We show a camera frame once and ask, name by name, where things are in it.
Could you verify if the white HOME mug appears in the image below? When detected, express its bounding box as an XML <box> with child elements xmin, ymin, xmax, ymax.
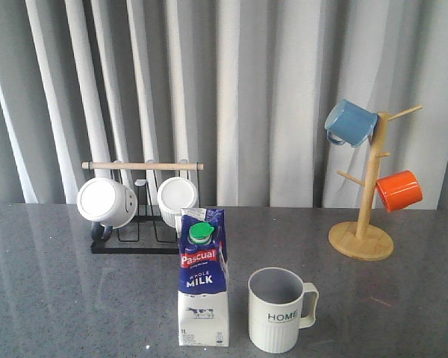
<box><xmin>248</xmin><ymin>267</ymin><xmax>320</xmax><ymax>354</ymax></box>

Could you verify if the blue white milk carton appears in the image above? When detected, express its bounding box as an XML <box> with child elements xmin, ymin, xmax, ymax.
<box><xmin>178</xmin><ymin>208</ymin><xmax>229</xmax><ymax>347</ymax></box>

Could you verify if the white ribbed mug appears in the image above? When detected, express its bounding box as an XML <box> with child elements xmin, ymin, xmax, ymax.
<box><xmin>157</xmin><ymin>177</ymin><xmax>198</xmax><ymax>238</ymax></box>

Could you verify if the grey pleated curtain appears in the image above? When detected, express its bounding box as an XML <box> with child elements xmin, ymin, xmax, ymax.
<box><xmin>0</xmin><ymin>1</ymin><xmax>448</xmax><ymax>210</ymax></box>

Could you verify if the white smiley face mug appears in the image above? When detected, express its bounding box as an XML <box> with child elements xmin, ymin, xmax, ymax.
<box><xmin>76</xmin><ymin>178</ymin><xmax>138</xmax><ymax>242</ymax></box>

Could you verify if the blue enamel mug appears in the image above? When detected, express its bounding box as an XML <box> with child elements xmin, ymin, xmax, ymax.
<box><xmin>325</xmin><ymin>99</ymin><xmax>378</xmax><ymax>148</ymax></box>

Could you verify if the wooden mug tree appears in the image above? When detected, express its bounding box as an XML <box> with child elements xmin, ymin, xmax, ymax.
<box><xmin>329</xmin><ymin>104</ymin><xmax>422</xmax><ymax>261</ymax></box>

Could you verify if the orange enamel mug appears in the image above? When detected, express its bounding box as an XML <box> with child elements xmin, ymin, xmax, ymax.
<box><xmin>376</xmin><ymin>170</ymin><xmax>423</xmax><ymax>213</ymax></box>

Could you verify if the black wire mug rack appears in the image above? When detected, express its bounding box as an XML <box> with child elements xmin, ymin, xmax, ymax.
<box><xmin>81</xmin><ymin>161</ymin><xmax>204</xmax><ymax>254</ymax></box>

